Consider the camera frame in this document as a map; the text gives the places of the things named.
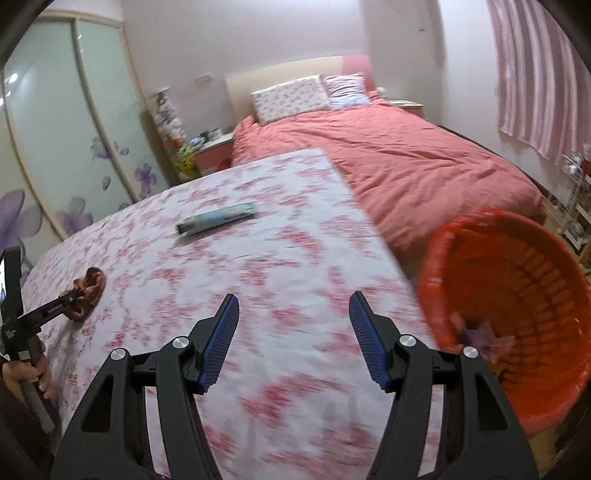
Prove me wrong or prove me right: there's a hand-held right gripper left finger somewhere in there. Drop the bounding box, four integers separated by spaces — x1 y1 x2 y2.
50 293 241 480

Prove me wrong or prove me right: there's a red plastic basket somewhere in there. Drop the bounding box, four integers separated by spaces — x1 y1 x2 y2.
418 209 591 437

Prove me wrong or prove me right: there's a green toothpaste tube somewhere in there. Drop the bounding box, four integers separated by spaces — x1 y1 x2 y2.
176 202 258 236

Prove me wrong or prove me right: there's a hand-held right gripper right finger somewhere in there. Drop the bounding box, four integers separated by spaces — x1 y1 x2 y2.
348 291 541 480

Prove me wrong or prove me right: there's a person's left hand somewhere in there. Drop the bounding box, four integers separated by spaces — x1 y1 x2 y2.
1 353 58 403

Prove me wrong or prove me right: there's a salmon pink duvet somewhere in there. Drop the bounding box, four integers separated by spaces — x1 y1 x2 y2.
229 90 548 268

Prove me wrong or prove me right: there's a striped pillow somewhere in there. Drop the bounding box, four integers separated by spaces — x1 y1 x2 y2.
322 72 371 110

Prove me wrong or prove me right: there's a beige pink headboard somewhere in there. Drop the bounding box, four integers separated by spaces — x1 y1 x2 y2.
225 54 376 130

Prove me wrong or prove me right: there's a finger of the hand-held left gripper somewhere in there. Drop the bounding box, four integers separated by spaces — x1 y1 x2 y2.
18 291 90 330

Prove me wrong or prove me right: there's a pink floral printed cloth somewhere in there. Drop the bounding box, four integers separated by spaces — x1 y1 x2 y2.
21 148 444 480

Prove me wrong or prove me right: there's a pink white nightstand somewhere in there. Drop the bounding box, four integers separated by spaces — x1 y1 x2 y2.
191 133 234 176
387 98 424 121

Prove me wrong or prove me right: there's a brown hair scrunchie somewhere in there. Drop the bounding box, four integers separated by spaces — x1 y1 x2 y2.
62 267 108 321

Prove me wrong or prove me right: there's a white wire rack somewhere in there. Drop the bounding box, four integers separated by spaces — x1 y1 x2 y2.
547 152 591 250

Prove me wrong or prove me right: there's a wardrobe with purple flower doors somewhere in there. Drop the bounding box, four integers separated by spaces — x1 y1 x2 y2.
0 11 178 273

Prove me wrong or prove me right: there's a floral print pillow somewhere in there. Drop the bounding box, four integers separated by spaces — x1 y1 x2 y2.
250 75 332 125

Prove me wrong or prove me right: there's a purple wrapper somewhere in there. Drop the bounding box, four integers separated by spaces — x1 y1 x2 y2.
445 314 515 365

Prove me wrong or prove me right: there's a pink striped curtain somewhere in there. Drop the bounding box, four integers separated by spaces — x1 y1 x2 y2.
487 0 591 160

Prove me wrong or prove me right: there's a hanging string of plush toys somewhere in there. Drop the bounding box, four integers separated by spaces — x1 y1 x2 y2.
150 90 197 181

